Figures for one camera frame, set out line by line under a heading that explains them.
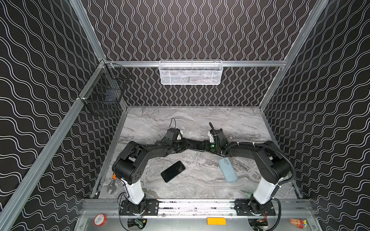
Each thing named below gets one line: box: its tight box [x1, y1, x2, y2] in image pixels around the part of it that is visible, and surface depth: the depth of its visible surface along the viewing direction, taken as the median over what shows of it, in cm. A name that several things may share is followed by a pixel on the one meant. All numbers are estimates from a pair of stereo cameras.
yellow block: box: [206, 217, 227, 226], surface depth 72 cm
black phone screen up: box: [160, 160, 186, 183], surface depth 90 cm
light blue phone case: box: [217, 156, 238, 184], surface depth 90 cm
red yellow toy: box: [290, 218, 308, 230], surface depth 70 cm
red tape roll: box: [93, 213, 108, 227], surface depth 71 cm
